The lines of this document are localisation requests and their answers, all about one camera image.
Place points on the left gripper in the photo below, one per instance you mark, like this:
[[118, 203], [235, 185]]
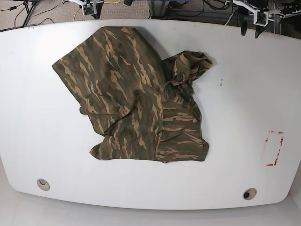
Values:
[[254, 6]]

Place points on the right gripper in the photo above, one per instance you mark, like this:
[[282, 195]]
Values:
[[85, 2]]

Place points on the camouflage t-shirt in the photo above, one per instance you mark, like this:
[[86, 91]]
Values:
[[142, 105]]

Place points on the red tape rectangle marking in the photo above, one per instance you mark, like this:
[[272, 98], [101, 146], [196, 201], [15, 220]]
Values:
[[272, 147]]

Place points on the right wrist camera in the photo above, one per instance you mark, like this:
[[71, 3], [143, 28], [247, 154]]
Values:
[[89, 9]]

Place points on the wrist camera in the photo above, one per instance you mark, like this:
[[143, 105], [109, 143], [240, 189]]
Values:
[[260, 18], [89, 9]]

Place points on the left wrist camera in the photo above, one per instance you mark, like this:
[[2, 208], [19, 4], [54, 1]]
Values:
[[260, 18]]

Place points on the right table cable grommet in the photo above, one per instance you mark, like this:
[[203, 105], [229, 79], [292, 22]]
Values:
[[249, 194]]

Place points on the table cable grommet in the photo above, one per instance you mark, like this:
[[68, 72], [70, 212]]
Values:
[[249, 194], [43, 184]]

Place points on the left table cable grommet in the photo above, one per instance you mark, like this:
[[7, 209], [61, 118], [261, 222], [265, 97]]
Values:
[[43, 184]]

